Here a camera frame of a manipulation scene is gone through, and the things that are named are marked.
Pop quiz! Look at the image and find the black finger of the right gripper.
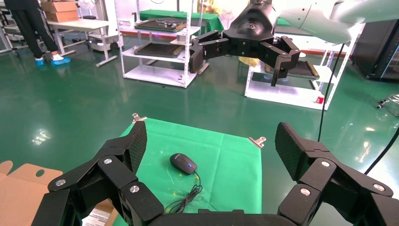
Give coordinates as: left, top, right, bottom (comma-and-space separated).
189, 30, 233, 74
260, 36, 302, 87

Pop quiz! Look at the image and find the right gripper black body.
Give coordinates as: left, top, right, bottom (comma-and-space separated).
222, 2, 283, 59

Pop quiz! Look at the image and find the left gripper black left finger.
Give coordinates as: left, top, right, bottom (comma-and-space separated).
31, 120, 164, 226

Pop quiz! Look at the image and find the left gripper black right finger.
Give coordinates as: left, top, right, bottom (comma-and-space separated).
275, 122, 399, 226

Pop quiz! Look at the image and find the open brown cardboard box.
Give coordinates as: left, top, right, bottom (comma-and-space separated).
0, 161, 119, 226

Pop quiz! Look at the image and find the empty dark tray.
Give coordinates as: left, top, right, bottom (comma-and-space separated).
265, 60, 320, 79
134, 42, 185, 59

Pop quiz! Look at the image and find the white printed paper sheet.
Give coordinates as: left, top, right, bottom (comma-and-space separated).
81, 208, 111, 226

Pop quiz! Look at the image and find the yellow crumpled bag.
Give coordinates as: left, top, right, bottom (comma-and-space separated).
238, 56, 261, 68

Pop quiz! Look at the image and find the green covered table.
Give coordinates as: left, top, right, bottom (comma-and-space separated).
138, 9, 224, 35

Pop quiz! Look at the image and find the white metal shelving rack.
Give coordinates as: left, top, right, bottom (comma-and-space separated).
114, 0, 210, 89
244, 23, 365, 111

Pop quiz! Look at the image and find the dark tray with tools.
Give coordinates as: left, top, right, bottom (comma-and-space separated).
135, 18, 188, 33

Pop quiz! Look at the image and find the black equipment cabinet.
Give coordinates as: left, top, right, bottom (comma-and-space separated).
351, 19, 399, 82

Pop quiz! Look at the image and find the wheeled chair base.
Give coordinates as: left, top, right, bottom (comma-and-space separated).
375, 93, 399, 119

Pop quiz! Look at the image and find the green table cloth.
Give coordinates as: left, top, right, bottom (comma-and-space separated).
112, 118, 263, 226

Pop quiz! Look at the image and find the white wheeled machine base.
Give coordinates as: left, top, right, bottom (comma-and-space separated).
88, 31, 120, 52

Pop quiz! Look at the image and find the white standing fan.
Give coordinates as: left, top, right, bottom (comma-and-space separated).
78, 0, 97, 19

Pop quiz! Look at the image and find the white work table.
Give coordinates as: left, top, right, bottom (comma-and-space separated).
47, 18, 119, 68

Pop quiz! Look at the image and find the closed brown cardboard carton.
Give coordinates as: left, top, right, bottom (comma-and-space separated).
40, 0, 80, 23

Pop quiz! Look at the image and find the person in black clothes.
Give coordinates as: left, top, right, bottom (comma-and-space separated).
3, 0, 72, 67

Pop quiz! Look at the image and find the thin black hanging cable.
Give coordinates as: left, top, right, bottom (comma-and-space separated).
317, 43, 346, 143
364, 126, 399, 175

